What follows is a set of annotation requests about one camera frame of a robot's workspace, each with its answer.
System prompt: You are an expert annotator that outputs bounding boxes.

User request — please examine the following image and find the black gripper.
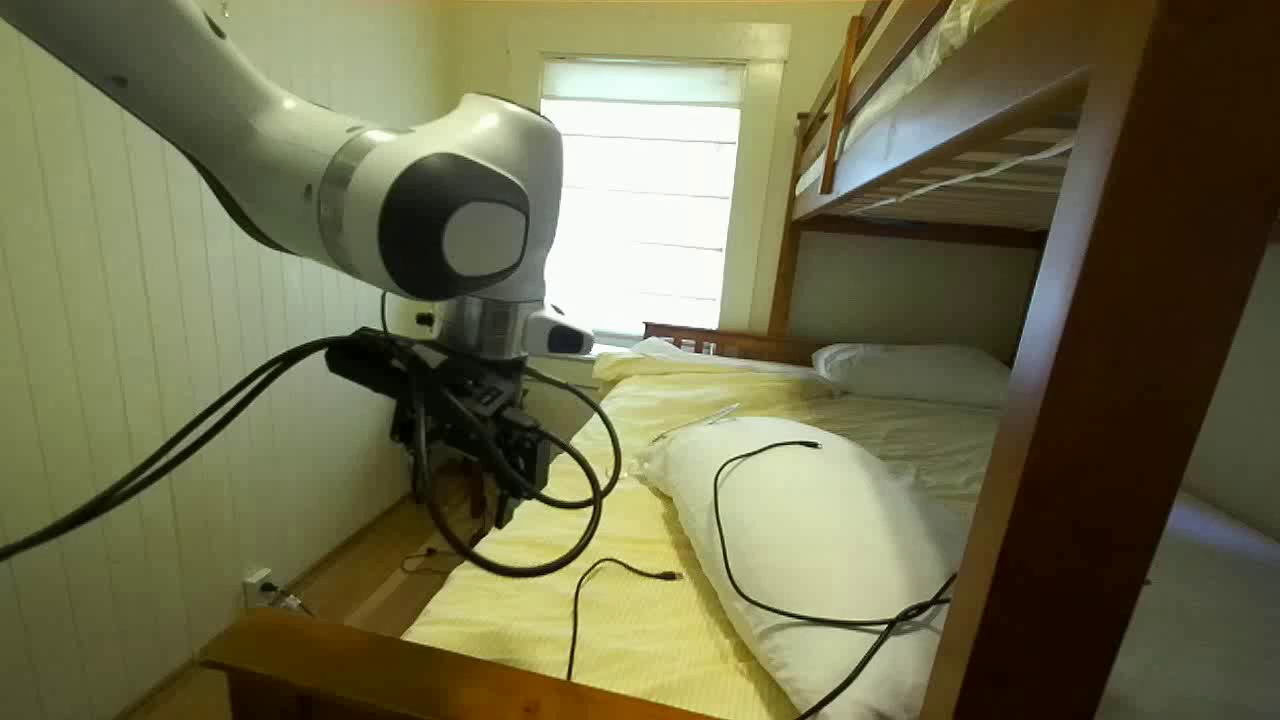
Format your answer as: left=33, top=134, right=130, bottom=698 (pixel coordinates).
left=322, top=327, right=550, bottom=523

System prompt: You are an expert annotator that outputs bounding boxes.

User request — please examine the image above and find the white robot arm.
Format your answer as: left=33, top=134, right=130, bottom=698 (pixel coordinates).
left=0, top=0, right=589, bottom=508

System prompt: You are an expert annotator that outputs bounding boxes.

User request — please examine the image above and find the yellow bed blanket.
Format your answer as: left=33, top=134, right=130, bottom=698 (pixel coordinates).
left=408, top=352, right=995, bottom=720

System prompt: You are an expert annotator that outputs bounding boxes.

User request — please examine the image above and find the white window blind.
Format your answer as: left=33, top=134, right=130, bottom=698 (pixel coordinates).
left=541, top=59, right=738, bottom=336

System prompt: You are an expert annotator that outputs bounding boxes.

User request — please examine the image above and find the white back pillow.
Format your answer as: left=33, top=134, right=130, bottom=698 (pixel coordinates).
left=810, top=343, right=1009, bottom=402

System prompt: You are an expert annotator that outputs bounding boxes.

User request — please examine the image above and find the large white front pillow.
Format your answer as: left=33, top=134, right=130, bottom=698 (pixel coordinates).
left=639, top=414, right=950, bottom=720

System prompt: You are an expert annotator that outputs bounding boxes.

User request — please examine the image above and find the upper bunk mattress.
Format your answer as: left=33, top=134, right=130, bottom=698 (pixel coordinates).
left=790, top=0, right=1016, bottom=205

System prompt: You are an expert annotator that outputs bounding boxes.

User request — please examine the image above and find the white wall outlet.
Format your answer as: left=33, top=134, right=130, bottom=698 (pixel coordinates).
left=240, top=569, right=279, bottom=605

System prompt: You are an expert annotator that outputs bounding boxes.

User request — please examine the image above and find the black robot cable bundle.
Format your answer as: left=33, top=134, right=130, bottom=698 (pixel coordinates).
left=0, top=333, right=626, bottom=581

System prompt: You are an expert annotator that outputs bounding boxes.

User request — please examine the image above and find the wooden bunk bed frame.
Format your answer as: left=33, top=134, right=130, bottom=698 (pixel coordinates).
left=201, top=0, right=1280, bottom=720

